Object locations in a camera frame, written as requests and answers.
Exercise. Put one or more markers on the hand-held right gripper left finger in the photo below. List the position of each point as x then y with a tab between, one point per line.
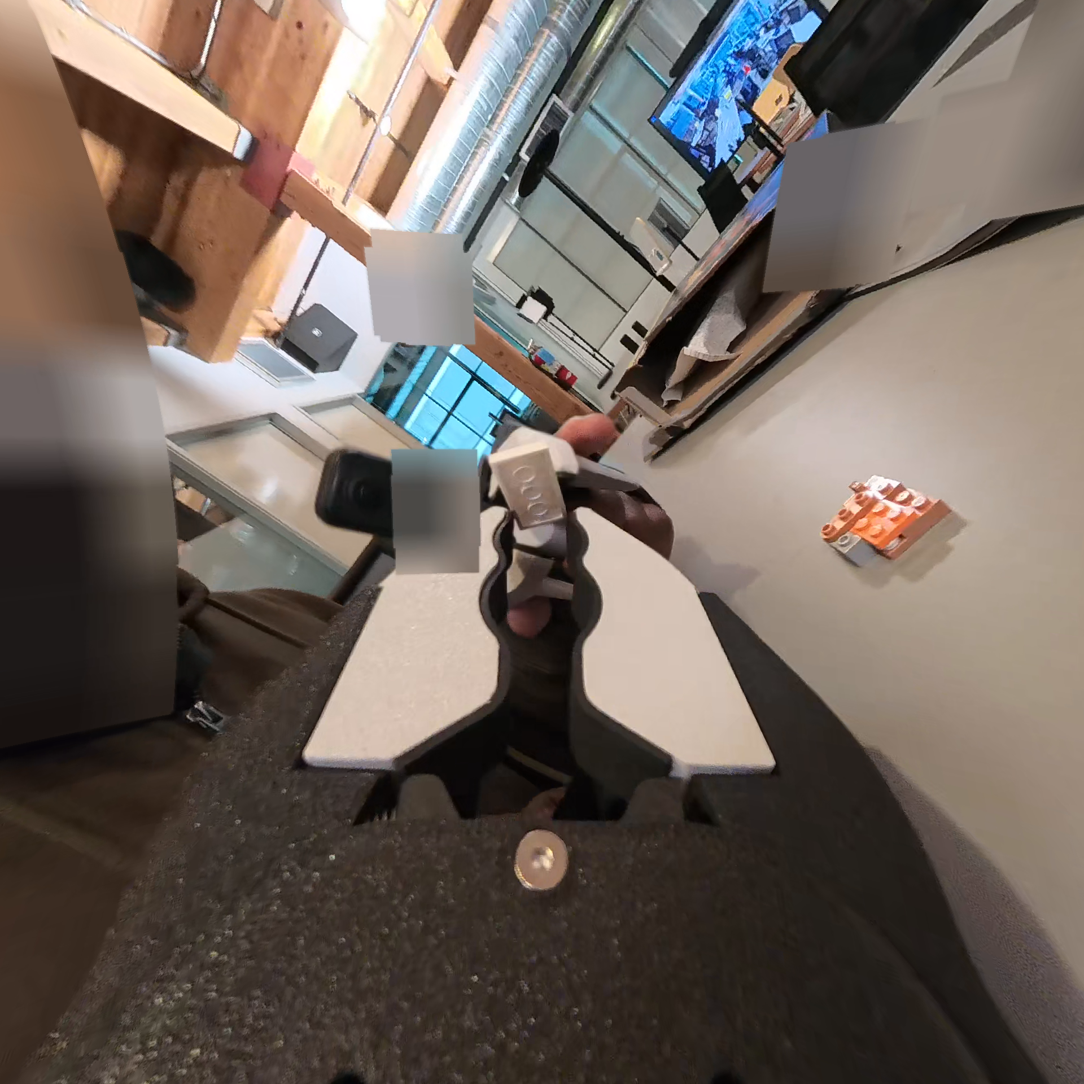
407	668

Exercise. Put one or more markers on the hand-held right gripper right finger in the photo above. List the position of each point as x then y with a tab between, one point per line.
669	668

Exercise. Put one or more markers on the white toy brick plate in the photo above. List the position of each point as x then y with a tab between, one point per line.
529	487

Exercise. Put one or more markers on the small orange toy brick assembly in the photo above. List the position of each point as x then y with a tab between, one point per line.
890	520

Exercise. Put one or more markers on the grey desk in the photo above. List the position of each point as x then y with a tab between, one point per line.
932	381

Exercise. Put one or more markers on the person's left hand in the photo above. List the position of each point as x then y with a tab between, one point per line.
589	431

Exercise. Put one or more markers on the white mounted device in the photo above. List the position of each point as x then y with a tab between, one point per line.
656	241

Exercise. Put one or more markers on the brown cardboard board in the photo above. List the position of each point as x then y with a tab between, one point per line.
745	254

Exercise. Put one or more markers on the lit display screen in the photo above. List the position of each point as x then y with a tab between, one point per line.
737	76

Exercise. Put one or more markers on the monitor with white stand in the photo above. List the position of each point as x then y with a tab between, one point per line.
890	34

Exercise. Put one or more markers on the black wall speaker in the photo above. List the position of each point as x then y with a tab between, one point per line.
318	338

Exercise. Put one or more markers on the large spiral metal duct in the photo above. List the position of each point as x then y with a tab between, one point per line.
500	102

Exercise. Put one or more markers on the narrow spiral metal duct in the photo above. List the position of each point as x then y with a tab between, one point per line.
606	50

